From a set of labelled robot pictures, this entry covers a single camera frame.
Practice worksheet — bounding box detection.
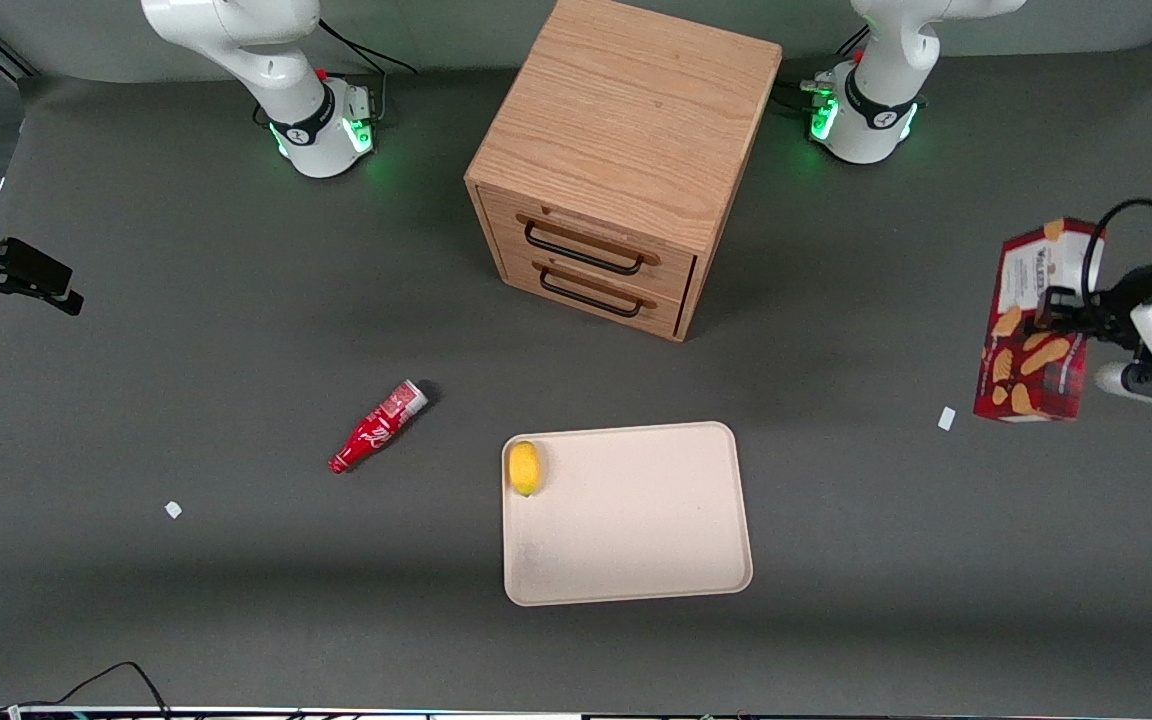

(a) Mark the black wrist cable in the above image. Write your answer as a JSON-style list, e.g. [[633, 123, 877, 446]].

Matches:
[[1081, 198, 1152, 301]]

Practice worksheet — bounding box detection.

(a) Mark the black base cable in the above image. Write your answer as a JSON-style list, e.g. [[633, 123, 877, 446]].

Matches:
[[774, 30, 872, 113], [319, 18, 419, 76]]

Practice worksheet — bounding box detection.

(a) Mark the thin black loose cable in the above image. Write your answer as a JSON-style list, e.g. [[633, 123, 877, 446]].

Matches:
[[0, 660, 172, 720]]

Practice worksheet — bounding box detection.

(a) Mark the oak wooden drawer cabinet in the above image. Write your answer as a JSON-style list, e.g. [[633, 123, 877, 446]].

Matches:
[[464, 0, 784, 344]]

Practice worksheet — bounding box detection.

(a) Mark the yellow lemon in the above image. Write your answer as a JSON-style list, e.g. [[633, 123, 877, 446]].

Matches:
[[507, 440, 543, 498]]

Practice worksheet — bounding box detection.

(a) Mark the beige plastic tray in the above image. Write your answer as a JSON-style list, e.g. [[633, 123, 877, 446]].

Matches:
[[501, 421, 754, 608]]

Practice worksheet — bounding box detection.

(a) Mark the red cola bottle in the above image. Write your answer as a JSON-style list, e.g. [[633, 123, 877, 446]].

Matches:
[[328, 379, 430, 475]]

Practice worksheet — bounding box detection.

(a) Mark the wooden drawer with black handle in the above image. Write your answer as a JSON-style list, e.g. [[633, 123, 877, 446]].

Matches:
[[484, 190, 699, 301], [498, 250, 689, 336]]

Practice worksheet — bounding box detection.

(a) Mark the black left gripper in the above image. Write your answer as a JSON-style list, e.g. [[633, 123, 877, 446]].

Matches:
[[1036, 262, 1152, 346]]

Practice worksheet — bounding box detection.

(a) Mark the red cookie box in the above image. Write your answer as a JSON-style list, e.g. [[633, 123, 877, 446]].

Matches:
[[973, 218, 1107, 423]]

